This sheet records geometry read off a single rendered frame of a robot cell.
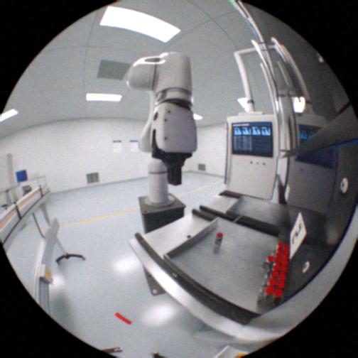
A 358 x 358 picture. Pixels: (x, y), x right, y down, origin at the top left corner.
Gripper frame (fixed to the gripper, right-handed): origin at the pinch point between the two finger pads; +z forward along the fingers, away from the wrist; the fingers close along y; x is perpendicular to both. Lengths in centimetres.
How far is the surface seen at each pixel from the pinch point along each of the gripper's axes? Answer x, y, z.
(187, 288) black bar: -12.8, -7.7, 20.2
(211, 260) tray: -10.9, 3.3, 22.0
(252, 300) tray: -26.4, -1.8, 22.0
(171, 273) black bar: -7.4, -7.5, 20.2
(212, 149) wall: 317, 544, -38
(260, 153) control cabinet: -6, 89, -10
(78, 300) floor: 44, -84, 110
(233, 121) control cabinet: 20, 89, -39
